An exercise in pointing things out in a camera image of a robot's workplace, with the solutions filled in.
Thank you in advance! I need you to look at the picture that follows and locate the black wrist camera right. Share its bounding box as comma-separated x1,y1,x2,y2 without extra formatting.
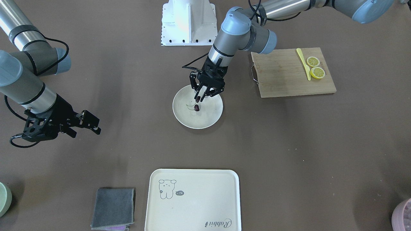
22,116,58,143

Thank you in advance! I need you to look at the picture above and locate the cream rabbit tray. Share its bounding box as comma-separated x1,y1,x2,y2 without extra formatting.
145,169,242,231

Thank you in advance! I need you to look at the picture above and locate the bamboo cutting board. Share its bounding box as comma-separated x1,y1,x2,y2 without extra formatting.
251,48,337,98

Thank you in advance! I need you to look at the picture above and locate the pink bowl of ice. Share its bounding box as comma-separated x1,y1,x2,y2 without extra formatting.
391,199,411,231

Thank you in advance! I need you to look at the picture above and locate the folded grey cloth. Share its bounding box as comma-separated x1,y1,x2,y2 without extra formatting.
91,188,135,231

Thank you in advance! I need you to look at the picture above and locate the mint green bowl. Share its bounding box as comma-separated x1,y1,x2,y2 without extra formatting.
0,182,12,217

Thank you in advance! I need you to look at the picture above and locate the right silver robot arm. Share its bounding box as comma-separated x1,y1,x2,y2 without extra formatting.
0,0,101,143

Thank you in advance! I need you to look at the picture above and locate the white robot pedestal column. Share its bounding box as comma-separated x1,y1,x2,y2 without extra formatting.
161,0,217,46

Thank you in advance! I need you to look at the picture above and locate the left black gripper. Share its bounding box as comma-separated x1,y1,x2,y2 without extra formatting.
189,57,228,102

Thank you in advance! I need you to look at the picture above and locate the lemon slice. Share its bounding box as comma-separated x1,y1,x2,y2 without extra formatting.
310,67,326,79
306,56,320,67

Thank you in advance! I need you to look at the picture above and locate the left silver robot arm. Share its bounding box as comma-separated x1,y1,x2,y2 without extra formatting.
184,0,393,102

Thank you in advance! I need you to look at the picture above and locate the yellow plastic knife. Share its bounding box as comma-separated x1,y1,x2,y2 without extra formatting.
296,48,311,81

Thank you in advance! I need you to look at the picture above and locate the white round plate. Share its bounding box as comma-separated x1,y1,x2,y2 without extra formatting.
173,85,223,129

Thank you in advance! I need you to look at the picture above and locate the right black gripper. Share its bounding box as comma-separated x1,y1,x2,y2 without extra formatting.
33,94,101,138

